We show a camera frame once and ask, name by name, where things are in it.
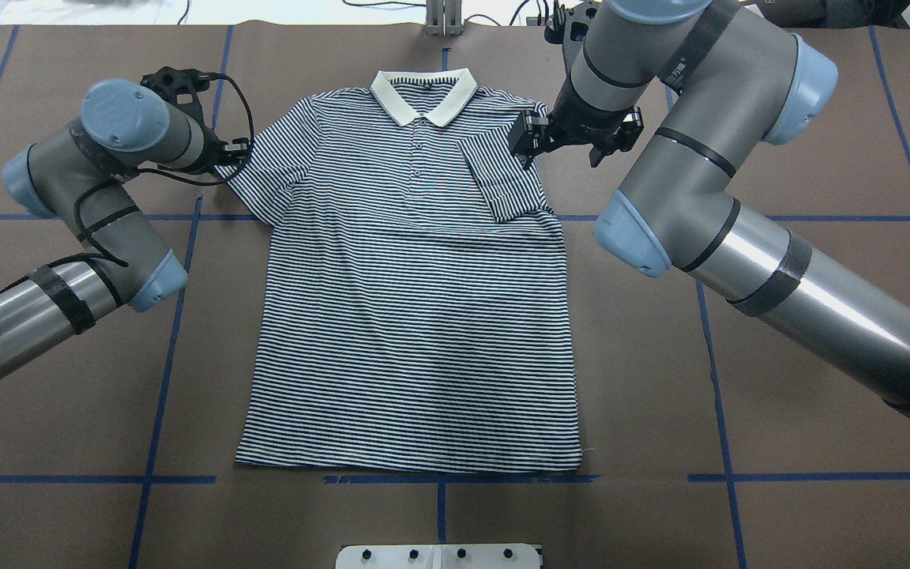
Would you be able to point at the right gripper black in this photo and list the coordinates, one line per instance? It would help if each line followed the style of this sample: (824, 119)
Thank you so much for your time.
(579, 129)

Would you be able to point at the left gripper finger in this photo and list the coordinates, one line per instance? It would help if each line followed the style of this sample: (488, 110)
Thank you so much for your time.
(236, 151)

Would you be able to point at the striped polo shirt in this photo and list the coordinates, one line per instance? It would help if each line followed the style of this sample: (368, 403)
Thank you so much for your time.
(416, 313)

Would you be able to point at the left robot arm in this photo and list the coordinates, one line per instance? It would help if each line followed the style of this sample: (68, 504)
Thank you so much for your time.
(104, 254)

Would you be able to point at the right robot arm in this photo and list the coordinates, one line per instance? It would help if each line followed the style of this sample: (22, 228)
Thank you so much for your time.
(696, 87)

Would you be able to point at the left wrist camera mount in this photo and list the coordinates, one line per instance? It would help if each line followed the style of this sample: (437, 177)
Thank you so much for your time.
(180, 88)

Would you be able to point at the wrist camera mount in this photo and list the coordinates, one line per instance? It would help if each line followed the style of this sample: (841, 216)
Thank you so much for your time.
(568, 23)
(180, 88)

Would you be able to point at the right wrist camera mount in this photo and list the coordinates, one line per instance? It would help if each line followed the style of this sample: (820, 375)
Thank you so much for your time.
(568, 23)

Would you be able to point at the aluminium frame post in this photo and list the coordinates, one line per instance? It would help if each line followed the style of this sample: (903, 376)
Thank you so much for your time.
(443, 18)

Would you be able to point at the white pedestal column base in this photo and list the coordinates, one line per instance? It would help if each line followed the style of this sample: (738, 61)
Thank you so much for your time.
(511, 555)

